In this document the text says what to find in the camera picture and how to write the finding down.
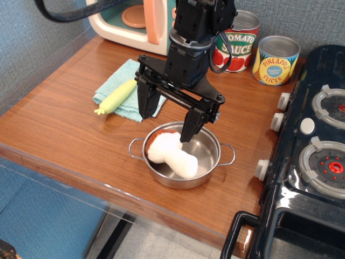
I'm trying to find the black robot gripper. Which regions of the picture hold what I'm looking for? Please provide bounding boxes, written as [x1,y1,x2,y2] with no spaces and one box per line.
[135,29,225,143]

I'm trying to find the yellow handled metal spoon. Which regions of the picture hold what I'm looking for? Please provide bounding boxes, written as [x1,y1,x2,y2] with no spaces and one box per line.
[94,79,137,115]

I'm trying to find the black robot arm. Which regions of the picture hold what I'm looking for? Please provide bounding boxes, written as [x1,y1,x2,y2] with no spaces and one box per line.
[135,1,238,142]

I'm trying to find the light blue folded towel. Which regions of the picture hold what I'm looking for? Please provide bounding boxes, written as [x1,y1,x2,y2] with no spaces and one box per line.
[93,58,167,123]

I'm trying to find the white brown plush mushroom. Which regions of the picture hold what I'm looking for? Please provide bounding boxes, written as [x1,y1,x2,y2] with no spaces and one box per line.
[145,129,198,179]

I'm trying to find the small steel pot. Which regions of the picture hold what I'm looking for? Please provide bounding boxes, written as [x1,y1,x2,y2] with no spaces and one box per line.
[128,121,236,189]

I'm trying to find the toy microwave oven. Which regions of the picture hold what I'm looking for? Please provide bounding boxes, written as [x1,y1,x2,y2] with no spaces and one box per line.
[88,0,176,56]

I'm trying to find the orange microwave plate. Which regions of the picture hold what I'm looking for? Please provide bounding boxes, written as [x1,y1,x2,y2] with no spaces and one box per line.
[122,5,146,29]

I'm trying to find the tomato sauce can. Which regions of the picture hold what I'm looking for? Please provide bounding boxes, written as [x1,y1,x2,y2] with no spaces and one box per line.
[213,10,260,72]

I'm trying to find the pineapple slices can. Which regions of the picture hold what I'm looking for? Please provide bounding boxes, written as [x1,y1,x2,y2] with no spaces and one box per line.
[252,35,301,86]

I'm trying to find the black toy stove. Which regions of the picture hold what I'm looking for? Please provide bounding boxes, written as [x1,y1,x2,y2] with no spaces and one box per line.
[221,45,344,258]

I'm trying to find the black braided cable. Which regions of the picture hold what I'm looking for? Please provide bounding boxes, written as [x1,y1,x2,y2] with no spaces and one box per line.
[33,0,108,23]

